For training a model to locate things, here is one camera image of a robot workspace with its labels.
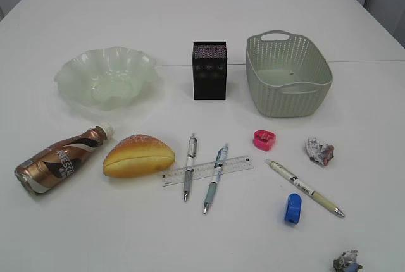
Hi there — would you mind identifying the yellow bread loaf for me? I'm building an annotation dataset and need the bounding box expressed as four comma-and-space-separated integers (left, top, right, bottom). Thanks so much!
103, 134, 175, 178

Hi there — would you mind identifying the paper with blue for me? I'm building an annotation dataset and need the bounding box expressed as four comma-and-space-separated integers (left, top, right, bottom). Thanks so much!
333, 250, 363, 272

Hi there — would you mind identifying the blue pencil sharpener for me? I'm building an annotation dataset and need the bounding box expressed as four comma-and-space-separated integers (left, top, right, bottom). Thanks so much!
284, 194, 302, 225

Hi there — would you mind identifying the pink pencil sharpener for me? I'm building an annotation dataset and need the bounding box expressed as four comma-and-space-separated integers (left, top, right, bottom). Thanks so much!
253, 130, 276, 151

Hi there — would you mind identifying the paper ball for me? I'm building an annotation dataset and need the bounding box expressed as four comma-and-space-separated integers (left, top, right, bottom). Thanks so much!
304, 137, 335, 167

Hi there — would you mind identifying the blue grey pen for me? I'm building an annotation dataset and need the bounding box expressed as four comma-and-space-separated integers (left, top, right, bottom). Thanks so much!
203, 143, 228, 214

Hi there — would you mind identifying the brown coffee drink bottle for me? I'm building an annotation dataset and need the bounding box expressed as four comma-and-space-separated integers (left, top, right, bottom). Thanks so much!
15, 123, 114, 195

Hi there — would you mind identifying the pale green glass plate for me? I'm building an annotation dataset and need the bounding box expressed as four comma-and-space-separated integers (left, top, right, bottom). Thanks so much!
54, 46, 158, 111

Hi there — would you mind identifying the pale green plastic basket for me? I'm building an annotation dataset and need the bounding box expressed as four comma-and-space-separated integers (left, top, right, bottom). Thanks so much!
245, 30, 333, 118

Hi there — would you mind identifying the black mesh pen holder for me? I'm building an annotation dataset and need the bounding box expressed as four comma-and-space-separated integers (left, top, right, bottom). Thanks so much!
192, 41, 227, 100

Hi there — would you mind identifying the clear plastic ruler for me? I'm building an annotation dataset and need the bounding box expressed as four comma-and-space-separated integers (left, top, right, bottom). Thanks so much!
162, 156, 254, 187

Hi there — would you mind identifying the grey grip pen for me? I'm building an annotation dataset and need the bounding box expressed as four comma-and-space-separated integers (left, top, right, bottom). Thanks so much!
183, 133, 197, 202

